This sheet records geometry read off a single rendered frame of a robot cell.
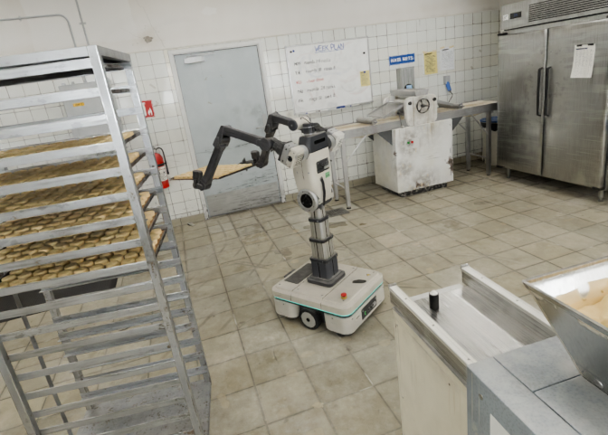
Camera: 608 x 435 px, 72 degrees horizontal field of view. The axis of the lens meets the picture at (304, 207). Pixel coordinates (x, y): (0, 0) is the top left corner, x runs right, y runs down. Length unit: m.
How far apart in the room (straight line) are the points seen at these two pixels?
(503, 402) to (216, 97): 4.96
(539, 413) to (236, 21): 5.11
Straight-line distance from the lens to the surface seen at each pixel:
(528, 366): 0.77
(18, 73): 1.64
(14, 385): 2.03
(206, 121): 5.36
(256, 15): 5.48
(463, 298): 1.57
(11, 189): 1.71
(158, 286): 1.68
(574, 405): 0.72
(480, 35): 6.88
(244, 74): 5.41
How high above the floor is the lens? 1.66
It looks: 18 degrees down
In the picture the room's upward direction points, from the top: 8 degrees counter-clockwise
